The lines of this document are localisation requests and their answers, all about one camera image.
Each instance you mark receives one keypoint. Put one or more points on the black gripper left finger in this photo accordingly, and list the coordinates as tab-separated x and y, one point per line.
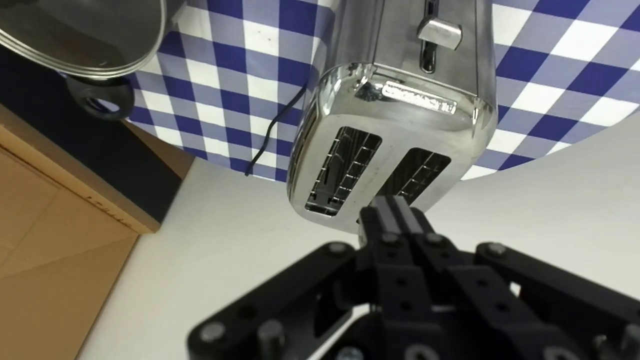
391	281

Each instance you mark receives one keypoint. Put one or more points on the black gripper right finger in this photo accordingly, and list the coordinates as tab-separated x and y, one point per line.
480	292

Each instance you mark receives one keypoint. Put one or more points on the chrome two-slot toaster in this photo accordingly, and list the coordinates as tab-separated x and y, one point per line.
392	121

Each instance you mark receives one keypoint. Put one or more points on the blue white checkered tablecloth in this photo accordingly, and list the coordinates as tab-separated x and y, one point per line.
227	60

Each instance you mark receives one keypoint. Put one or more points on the brown cardboard box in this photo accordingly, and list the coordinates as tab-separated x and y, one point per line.
60	253

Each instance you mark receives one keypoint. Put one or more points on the pot with glass lid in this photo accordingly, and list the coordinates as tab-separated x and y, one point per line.
67	26

